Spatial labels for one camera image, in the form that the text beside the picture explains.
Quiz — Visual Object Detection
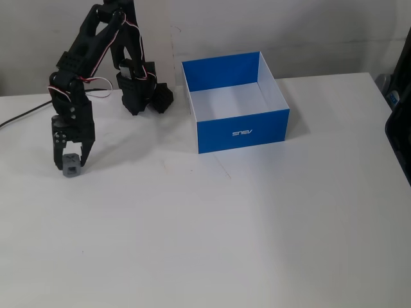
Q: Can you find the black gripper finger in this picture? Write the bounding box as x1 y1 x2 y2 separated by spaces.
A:
78 140 96 167
51 130 70 173

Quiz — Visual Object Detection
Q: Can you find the white gripper servo wire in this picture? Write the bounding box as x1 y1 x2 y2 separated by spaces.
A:
48 76 114 99

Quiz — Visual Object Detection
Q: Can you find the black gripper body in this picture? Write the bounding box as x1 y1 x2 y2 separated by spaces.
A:
49 98 96 146

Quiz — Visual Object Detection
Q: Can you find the gray plastic object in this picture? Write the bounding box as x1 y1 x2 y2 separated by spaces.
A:
374 73 401 108

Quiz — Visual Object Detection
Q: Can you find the red white arm servo wire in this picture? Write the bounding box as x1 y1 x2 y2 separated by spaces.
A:
92 19 148 81

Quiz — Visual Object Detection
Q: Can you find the black power cable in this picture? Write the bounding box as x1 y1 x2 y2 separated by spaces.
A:
0 88 107 129

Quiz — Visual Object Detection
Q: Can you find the blue and white cardboard box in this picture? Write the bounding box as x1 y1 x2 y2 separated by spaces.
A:
180 51 291 154

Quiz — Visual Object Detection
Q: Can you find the gray cube block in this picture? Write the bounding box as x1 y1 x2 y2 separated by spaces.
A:
62 154 81 178

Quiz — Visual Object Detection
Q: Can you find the black plastic hard case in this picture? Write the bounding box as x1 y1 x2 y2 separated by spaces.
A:
384 107 411 189

